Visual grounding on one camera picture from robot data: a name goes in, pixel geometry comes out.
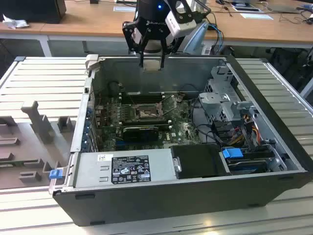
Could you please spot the CPU socket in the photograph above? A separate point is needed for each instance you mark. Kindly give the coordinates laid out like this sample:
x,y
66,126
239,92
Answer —
x,y
144,112

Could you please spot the blue disk carrier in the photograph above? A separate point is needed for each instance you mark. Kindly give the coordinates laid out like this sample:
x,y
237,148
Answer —
x,y
232,153

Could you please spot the silver power supply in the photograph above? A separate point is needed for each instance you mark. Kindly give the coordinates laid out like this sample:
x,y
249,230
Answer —
x,y
85,171

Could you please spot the metal CPU locking lever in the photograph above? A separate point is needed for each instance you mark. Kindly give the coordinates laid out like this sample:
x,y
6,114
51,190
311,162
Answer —
x,y
132,100

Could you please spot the hard disk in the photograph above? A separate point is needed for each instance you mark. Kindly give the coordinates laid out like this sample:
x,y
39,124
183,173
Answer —
x,y
247,166

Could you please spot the crumpled white paper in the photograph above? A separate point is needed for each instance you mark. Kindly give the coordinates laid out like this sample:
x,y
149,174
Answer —
x,y
15,22

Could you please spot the white paper sheet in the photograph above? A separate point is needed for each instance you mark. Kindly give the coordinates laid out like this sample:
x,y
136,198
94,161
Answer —
x,y
256,16

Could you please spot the black open PC case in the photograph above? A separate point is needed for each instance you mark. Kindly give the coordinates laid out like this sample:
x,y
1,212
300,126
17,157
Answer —
x,y
171,203

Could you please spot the pale blue teach pendant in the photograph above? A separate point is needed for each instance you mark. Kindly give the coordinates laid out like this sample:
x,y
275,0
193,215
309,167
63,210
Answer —
x,y
195,39

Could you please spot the black box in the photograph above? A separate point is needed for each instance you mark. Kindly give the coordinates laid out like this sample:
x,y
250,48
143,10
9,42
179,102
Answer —
x,y
31,9

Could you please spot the black air shroud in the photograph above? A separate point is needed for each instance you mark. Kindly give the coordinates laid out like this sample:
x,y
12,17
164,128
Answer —
x,y
200,161

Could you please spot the grey parts rack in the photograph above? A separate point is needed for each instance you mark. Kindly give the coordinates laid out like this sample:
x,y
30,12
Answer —
x,y
36,127

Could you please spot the wooden desk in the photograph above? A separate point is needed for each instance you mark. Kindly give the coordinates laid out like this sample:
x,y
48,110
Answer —
x,y
97,22

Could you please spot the dark bag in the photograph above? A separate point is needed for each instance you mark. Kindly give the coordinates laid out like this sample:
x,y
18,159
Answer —
x,y
291,66

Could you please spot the blue plastic latch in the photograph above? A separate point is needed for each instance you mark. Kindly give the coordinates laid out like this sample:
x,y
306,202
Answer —
x,y
55,174

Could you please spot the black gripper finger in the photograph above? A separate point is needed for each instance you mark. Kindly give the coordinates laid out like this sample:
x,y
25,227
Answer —
x,y
162,61
142,60

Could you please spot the silver CPU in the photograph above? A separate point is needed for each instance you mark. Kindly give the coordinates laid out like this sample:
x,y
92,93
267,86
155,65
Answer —
x,y
152,65

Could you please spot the silver drive cage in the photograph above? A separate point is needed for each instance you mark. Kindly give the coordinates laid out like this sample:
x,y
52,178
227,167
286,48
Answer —
x,y
220,102

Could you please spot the green motherboard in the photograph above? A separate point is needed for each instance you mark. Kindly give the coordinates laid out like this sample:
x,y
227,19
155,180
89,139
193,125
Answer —
x,y
181,132

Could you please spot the graphics card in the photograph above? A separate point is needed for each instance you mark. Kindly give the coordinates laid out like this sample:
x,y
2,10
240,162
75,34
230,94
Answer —
x,y
140,133

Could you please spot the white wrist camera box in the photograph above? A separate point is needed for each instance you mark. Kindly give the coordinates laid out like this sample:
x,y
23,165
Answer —
x,y
182,24

